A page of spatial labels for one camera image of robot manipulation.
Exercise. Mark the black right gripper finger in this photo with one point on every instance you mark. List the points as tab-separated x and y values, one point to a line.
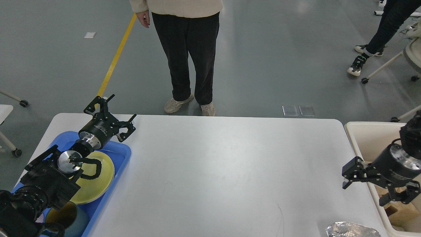
405	197
356	170

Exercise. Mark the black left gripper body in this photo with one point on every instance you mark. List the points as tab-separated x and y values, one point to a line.
98	131

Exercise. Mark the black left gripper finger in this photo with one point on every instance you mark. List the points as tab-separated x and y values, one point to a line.
125	128
98	108

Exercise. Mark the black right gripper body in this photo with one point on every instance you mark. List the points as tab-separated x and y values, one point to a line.
393	165

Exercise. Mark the yellow plastic plate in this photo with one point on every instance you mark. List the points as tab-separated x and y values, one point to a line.
90	190

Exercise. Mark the silver foil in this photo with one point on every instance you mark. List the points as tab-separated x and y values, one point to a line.
350	229

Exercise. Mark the teal mug yellow inside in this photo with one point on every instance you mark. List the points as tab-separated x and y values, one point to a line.
73	219

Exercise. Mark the brown paper bag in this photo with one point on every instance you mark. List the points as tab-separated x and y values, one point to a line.
381	191

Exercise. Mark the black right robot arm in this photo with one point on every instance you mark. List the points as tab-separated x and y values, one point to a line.
410	139

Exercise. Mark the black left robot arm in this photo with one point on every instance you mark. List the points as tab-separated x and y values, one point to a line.
56	183

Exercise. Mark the blue plastic tray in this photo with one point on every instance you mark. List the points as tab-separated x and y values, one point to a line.
118	153

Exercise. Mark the beige plastic bin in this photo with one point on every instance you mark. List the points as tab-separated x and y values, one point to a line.
368	139

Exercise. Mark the clear floor plate right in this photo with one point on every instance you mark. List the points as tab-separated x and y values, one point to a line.
306	111

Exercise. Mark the clear floor plate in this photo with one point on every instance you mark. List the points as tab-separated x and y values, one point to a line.
290	110
306	111

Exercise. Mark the white caster leg left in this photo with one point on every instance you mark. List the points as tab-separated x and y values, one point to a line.
22	102

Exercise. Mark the clear floor plate left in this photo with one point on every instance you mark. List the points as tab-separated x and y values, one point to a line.
290	110

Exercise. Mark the person in cream sweater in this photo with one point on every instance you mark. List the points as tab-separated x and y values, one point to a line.
187	30

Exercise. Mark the white chair leg with caster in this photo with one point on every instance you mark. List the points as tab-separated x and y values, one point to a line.
412	55

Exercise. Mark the person in dark jeans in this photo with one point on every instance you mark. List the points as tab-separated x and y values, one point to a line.
395	13

